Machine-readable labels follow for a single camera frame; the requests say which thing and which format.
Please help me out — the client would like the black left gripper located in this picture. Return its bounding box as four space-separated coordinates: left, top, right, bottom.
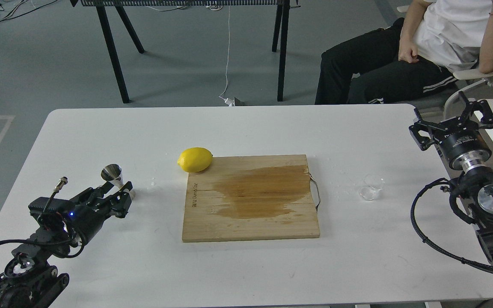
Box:
29 181 134 248

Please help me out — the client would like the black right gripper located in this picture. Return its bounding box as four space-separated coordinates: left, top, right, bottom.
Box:
409 90 493 170

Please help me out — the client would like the steel double jigger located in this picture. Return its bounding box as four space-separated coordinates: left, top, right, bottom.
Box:
101 164 136 200

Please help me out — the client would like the clear glass measuring cup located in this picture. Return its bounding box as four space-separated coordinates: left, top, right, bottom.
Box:
358 173 386 201

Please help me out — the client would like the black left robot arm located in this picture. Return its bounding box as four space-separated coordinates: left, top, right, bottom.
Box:
0 178 133 308

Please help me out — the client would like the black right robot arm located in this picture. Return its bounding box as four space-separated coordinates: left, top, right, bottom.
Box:
409 91 493 274

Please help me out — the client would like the seated person white shirt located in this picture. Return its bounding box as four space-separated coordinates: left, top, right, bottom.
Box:
315 0 493 105

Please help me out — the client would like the yellow lemon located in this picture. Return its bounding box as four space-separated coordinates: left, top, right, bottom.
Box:
177 148 213 173

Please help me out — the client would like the wooden cutting board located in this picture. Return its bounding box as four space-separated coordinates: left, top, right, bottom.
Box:
181 154 320 243

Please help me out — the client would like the white hanging cable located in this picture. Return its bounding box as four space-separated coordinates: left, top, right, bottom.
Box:
218 6 235 107

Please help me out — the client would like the black metal table frame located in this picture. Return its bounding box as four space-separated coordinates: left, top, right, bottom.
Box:
69 0 301 104

